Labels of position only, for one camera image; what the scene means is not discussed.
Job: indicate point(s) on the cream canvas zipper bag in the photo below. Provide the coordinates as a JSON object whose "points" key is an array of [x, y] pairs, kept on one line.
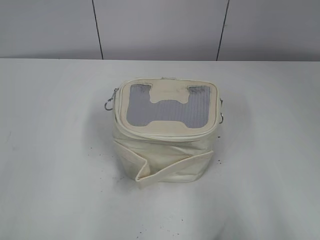
{"points": [[164, 129]]}

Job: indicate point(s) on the silver ring zipper pull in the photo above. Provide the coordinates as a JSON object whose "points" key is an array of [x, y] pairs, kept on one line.
{"points": [[109, 104]]}

